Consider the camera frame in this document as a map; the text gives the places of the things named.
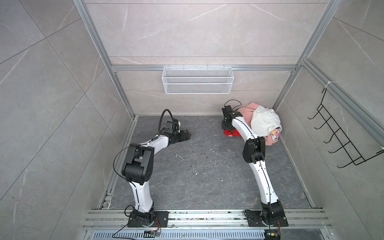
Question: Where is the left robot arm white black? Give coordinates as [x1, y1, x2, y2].
[122, 130, 191, 226]

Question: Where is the red cloth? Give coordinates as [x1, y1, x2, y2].
[223, 130, 241, 137]

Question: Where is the black wire hook rack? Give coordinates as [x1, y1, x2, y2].
[308, 88, 384, 169]

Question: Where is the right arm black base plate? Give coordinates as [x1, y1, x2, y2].
[244, 209, 289, 227]

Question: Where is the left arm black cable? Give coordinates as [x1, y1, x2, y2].
[157, 108, 175, 137]

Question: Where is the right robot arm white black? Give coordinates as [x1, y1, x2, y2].
[222, 106, 285, 226]

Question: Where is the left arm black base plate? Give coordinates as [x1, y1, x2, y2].
[128, 211, 169, 228]

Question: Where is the aluminium rail base frame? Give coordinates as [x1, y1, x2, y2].
[80, 209, 338, 240]

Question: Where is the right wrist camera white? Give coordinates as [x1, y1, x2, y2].
[222, 106, 233, 119]

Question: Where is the white wire mesh basket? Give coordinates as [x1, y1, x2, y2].
[162, 67, 234, 95]

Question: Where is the printed pink white cloth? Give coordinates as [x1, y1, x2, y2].
[270, 128, 281, 143]

